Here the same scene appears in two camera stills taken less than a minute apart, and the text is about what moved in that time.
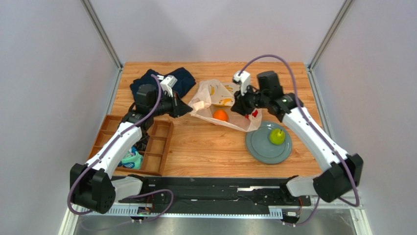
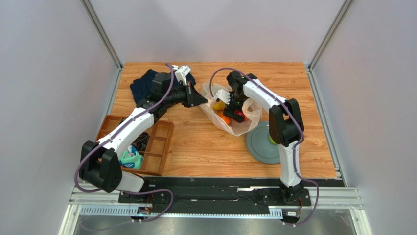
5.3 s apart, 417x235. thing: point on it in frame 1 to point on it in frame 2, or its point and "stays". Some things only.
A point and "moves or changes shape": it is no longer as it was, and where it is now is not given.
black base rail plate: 207,193 stays
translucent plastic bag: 211,95 moves or changes shape
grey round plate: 259,148 stays
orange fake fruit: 220,114 moves or changes shape
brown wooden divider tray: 155,152 stays
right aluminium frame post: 332,33 stays
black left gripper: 178,108 to 193,99
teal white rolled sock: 133,159 stays
